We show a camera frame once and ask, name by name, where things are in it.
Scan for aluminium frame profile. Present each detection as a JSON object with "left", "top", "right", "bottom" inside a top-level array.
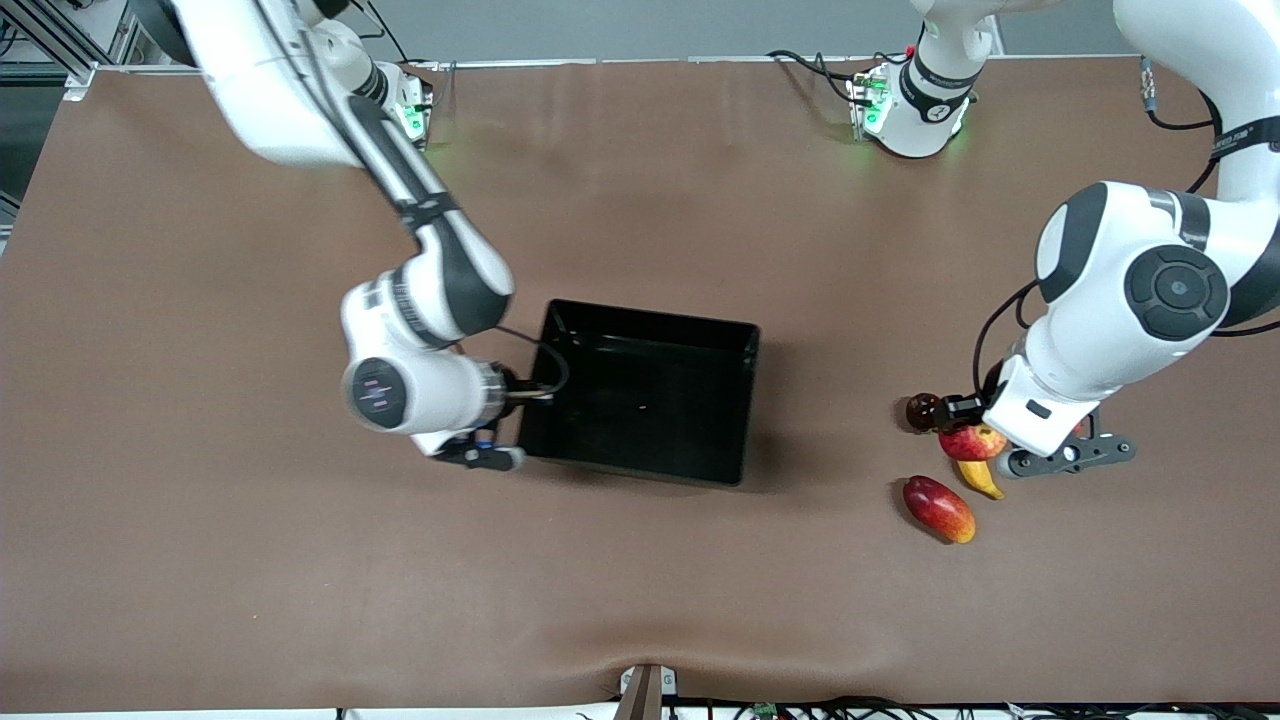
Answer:
[{"left": 0, "top": 0, "right": 136, "bottom": 101}]

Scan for brown table cover mat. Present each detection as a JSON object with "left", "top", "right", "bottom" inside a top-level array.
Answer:
[{"left": 0, "top": 55, "right": 1280, "bottom": 713}]

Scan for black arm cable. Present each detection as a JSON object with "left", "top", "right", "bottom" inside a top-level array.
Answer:
[
  {"left": 255, "top": 0, "right": 571, "bottom": 401},
  {"left": 972, "top": 55, "right": 1280, "bottom": 401}
]

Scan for metal table edge bracket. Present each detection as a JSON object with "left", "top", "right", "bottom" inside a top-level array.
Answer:
[{"left": 618, "top": 664, "right": 679, "bottom": 720}]

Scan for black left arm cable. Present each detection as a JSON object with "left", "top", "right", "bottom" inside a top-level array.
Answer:
[{"left": 972, "top": 55, "right": 1280, "bottom": 401}]

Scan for red yellow apple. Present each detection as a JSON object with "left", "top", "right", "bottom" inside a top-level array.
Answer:
[{"left": 938, "top": 423, "right": 1009, "bottom": 462}]

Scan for black left base cables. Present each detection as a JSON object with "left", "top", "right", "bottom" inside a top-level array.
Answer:
[{"left": 768, "top": 48, "right": 906, "bottom": 106}]

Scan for black right base cable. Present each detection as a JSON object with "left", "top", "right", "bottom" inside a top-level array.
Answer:
[{"left": 365, "top": 0, "right": 456, "bottom": 111}]

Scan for red yellow mango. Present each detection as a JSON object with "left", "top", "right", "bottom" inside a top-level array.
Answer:
[{"left": 902, "top": 475, "right": 977, "bottom": 545}]

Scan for yellow banana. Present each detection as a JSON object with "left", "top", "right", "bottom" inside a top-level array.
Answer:
[{"left": 957, "top": 458, "right": 1005, "bottom": 501}]

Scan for black plastic box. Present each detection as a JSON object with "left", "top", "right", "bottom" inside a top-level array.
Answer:
[{"left": 517, "top": 298, "right": 761, "bottom": 488}]

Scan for silver table edge rail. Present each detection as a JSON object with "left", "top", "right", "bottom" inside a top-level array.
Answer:
[{"left": 95, "top": 54, "right": 1141, "bottom": 73}]

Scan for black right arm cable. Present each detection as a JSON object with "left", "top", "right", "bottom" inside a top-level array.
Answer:
[{"left": 255, "top": 0, "right": 571, "bottom": 401}]

